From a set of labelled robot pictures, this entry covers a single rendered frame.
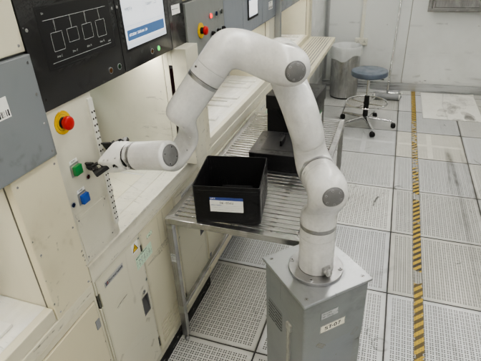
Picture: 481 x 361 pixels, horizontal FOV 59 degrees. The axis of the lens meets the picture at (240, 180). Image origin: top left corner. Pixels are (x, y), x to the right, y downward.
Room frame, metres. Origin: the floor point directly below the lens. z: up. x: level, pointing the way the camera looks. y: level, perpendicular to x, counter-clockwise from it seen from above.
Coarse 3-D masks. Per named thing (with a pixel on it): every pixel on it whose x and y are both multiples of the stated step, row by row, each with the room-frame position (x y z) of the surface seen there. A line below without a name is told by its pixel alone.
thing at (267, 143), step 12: (264, 132) 2.14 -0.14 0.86; (276, 132) 2.13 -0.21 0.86; (264, 144) 1.98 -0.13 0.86; (276, 144) 1.98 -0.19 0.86; (288, 144) 1.97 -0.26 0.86; (252, 156) 1.89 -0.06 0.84; (264, 156) 1.87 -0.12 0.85; (276, 156) 1.85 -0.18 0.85; (288, 156) 1.83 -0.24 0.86; (276, 168) 1.85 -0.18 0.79; (288, 168) 1.83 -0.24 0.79
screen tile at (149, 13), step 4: (144, 0) 1.62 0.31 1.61; (156, 0) 1.70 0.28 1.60; (160, 0) 1.73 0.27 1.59; (156, 4) 1.70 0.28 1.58; (160, 4) 1.73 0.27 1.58; (148, 8) 1.64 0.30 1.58; (152, 8) 1.67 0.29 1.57; (156, 8) 1.70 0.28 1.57; (160, 8) 1.73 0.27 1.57; (148, 12) 1.64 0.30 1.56; (152, 12) 1.67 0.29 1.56; (156, 12) 1.69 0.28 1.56; (160, 12) 1.72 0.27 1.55; (148, 16) 1.63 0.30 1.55; (152, 16) 1.66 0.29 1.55
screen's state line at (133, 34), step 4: (160, 20) 1.71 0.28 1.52; (148, 24) 1.63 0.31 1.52; (152, 24) 1.66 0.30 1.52; (156, 24) 1.68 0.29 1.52; (160, 24) 1.71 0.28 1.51; (136, 28) 1.55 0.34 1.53; (140, 28) 1.57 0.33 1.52; (144, 28) 1.60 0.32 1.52; (148, 28) 1.62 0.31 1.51; (152, 28) 1.65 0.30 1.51; (156, 28) 1.68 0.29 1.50; (160, 28) 1.71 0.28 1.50; (128, 32) 1.50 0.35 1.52; (132, 32) 1.52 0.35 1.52; (136, 32) 1.55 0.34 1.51; (140, 32) 1.57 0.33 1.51; (144, 32) 1.59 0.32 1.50; (148, 32) 1.62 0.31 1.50; (128, 36) 1.50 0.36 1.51; (132, 36) 1.52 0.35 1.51; (136, 36) 1.54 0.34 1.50; (140, 36) 1.57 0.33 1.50; (128, 40) 1.49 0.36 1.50
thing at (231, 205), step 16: (208, 160) 1.73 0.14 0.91; (224, 160) 1.72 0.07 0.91; (240, 160) 1.71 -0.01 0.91; (256, 160) 1.70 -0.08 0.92; (208, 176) 1.72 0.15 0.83; (224, 176) 1.72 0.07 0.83; (240, 176) 1.71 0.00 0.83; (256, 176) 1.70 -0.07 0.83; (208, 192) 1.46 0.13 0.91; (224, 192) 1.44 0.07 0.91; (240, 192) 1.43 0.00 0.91; (256, 192) 1.42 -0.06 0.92; (208, 208) 1.46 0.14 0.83; (224, 208) 1.45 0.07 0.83; (240, 208) 1.43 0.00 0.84; (256, 208) 1.42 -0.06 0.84; (256, 224) 1.42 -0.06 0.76
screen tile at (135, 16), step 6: (126, 0) 1.52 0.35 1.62; (132, 0) 1.55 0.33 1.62; (138, 0) 1.59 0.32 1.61; (138, 6) 1.58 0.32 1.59; (132, 12) 1.54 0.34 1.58; (138, 12) 1.58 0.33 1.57; (126, 18) 1.50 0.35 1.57; (132, 18) 1.54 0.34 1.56; (138, 18) 1.57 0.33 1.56; (144, 18) 1.61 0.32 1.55; (126, 24) 1.50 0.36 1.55; (132, 24) 1.53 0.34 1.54
